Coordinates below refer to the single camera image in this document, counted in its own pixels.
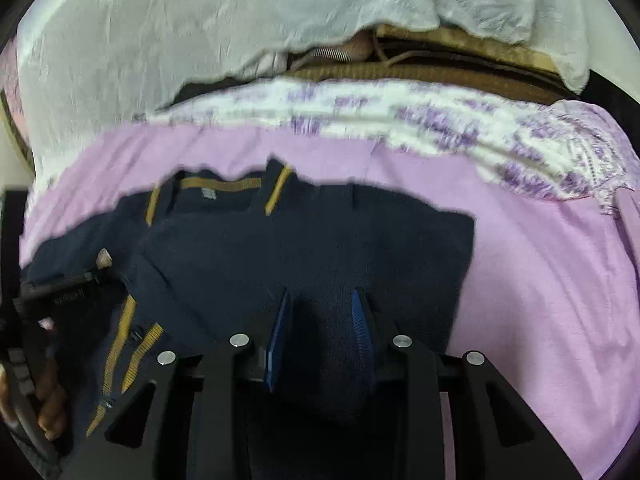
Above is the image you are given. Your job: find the navy knit sweater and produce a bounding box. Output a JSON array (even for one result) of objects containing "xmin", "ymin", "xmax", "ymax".
[{"xmin": 20, "ymin": 157, "xmax": 476, "ymax": 480}]

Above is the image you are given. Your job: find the pink striped cloth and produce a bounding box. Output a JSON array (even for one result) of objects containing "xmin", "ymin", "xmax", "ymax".
[{"xmin": 290, "ymin": 35, "xmax": 376, "ymax": 68}]

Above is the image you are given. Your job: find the pink floral cloth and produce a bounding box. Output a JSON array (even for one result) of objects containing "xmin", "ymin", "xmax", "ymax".
[{"xmin": 0, "ymin": 40, "xmax": 31, "ymax": 161}]

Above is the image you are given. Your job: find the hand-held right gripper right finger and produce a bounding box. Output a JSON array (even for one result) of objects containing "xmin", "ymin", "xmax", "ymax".
[{"xmin": 350, "ymin": 287, "xmax": 583, "ymax": 480}]

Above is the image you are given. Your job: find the pile of folded fabrics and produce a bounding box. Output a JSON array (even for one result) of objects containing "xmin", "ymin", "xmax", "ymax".
[{"xmin": 285, "ymin": 22, "xmax": 576, "ymax": 106}]

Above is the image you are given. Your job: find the person's left hand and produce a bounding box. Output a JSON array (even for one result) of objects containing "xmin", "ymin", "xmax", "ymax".
[{"xmin": 36, "ymin": 355, "xmax": 69, "ymax": 440}]

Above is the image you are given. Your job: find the white purple floral sheet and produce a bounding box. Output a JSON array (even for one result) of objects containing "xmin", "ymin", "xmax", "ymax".
[{"xmin": 132, "ymin": 77, "xmax": 640, "ymax": 218}]

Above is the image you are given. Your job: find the white plastic bag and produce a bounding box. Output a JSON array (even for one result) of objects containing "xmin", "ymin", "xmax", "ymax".
[{"xmin": 252, "ymin": 51, "xmax": 289, "ymax": 77}]

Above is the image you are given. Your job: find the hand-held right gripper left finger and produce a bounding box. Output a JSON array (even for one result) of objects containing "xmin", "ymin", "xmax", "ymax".
[{"xmin": 60, "ymin": 287, "xmax": 293, "ymax": 480}]

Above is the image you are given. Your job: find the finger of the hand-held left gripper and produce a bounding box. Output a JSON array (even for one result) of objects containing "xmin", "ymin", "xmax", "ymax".
[{"xmin": 17, "ymin": 250, "xmax": 113, "ymax": 306}]

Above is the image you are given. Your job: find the white lace cloth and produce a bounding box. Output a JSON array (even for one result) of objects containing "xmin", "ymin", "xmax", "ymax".
[{"xmin": 17, "ymin": 0, "xmax": 591, "ymax": 186}]

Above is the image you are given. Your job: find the purple bed sheet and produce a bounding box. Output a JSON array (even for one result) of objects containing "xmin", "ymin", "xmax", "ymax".
[{"xmin": 20, "ymin": 122, "xmax": 640, "ymax": 480}]

